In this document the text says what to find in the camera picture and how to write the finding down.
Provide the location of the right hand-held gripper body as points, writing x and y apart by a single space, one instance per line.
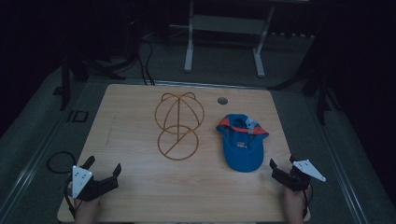
299 178

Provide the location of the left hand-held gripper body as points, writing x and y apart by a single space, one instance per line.
81 182

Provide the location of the person's right hand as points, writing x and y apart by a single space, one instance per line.
294 203

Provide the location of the person's left hand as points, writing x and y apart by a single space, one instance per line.
87 209

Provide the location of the blue and orange cap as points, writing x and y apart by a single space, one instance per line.
243 149

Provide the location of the black tripod stand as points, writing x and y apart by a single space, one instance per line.
73 73
317 87

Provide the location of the white metal desk frame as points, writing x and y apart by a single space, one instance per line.
224 26

